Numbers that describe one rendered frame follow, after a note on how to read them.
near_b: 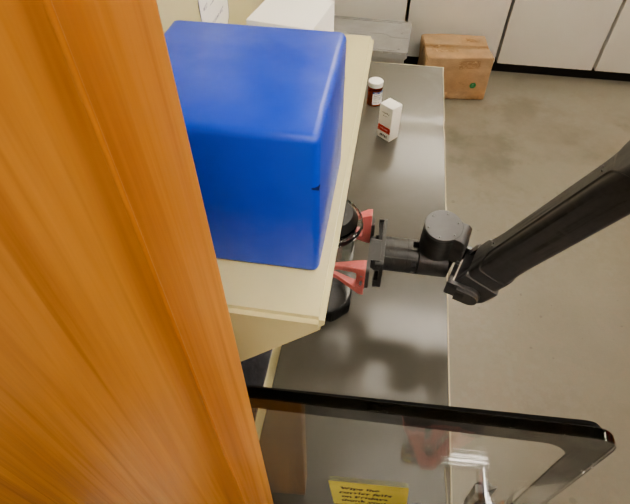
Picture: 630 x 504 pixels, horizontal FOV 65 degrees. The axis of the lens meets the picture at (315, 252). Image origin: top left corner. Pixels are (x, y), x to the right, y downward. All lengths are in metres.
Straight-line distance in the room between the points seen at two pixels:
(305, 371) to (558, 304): 1.62
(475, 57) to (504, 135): 0.50
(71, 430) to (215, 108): 0.15
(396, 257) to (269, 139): 0.61
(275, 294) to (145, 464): 0.10
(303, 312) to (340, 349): 0.65
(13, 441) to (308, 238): 0.16
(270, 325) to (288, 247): 0.04
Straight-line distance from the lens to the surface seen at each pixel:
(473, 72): 3.31
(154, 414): 0.18
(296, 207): 0.24
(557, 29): 3.67
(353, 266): 0.77
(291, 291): 0.27
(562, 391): 2.12
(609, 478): 2.04
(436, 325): 0.96
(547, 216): 0.67
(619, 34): 3.79
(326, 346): 0.91
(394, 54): 3.14
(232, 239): 0.27
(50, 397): 0.20
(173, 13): 0.34
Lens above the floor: 1.72
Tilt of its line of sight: 49 degrees down
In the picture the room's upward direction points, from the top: straight up
